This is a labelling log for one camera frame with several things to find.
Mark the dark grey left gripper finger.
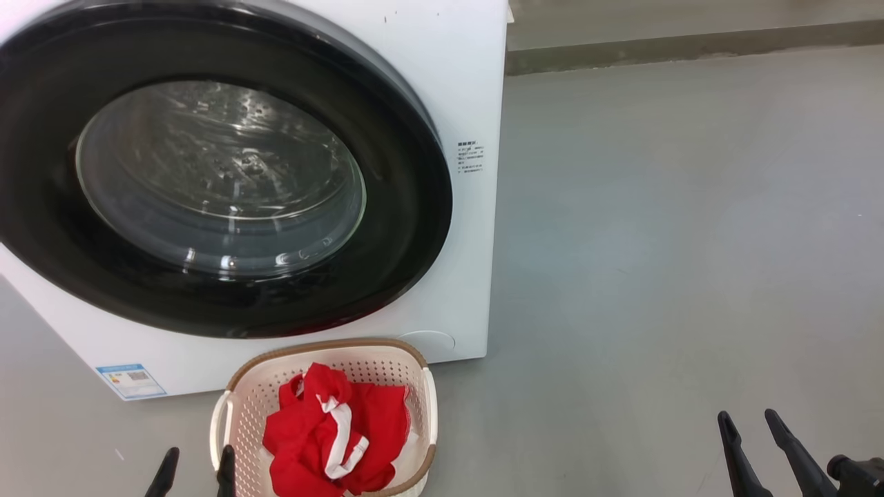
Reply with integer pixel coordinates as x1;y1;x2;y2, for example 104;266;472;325
216;445;236;497
144;447;180;497

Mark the black round glass washer door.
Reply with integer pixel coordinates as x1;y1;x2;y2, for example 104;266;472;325
0;0;454;340

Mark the blue energy label sticker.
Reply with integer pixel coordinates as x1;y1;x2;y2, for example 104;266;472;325
96;364;167;400

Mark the cream basket with brown rim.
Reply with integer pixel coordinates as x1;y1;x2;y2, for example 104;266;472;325
209;338;439;497

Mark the red garment with white trim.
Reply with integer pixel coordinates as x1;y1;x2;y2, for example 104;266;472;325
262;362;413;497

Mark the white front-load washing machine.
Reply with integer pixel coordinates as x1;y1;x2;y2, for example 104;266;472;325
0;0;510;402

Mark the round white filter cover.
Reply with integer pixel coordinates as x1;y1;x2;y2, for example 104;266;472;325
399;330;457;360

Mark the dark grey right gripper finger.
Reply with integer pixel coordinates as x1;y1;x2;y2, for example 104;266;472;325
717;411;774;497
764;409;838;497

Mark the small text sticker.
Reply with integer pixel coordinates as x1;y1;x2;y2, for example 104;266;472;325
456;141;486;174

